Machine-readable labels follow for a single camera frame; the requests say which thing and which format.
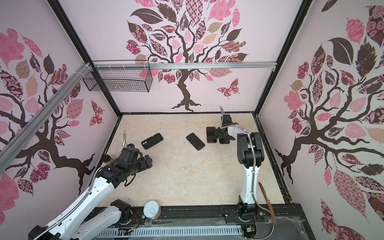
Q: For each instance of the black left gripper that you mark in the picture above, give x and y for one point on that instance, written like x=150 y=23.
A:
x=148 y=161

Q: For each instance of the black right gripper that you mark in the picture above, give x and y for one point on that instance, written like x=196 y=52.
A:
x=221 y=130

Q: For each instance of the black smartphone with silver frame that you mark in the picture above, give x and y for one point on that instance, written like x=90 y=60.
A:
x=211 y=135

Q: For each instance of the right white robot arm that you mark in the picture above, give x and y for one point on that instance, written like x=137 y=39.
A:
x=250 y=155

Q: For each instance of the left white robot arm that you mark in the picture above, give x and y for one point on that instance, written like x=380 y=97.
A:
x=118 y=172

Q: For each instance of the glass spice jar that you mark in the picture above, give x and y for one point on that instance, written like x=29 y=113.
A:
x=106 y=160

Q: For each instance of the white round can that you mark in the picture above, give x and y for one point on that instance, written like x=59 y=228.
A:
x=152 y=210

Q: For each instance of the brown wooden stick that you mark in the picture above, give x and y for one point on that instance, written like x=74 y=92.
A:
x=268 y=203

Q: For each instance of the white slotted cable duct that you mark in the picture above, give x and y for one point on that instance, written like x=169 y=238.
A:
x=169 y=232

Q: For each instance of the black wire basket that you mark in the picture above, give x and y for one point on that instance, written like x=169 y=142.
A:
x=120 y=76

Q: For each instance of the silver aluminium rail back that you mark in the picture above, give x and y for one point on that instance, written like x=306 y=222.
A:
x=189 y=66

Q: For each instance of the silver aluminium rail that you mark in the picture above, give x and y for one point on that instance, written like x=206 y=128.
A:
x=189 y=66
x=12 y=149

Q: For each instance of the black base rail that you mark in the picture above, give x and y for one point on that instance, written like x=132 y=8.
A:
x=292 y=223

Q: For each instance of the silver aluminium rail left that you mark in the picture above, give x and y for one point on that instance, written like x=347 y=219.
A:
x=12 y=149

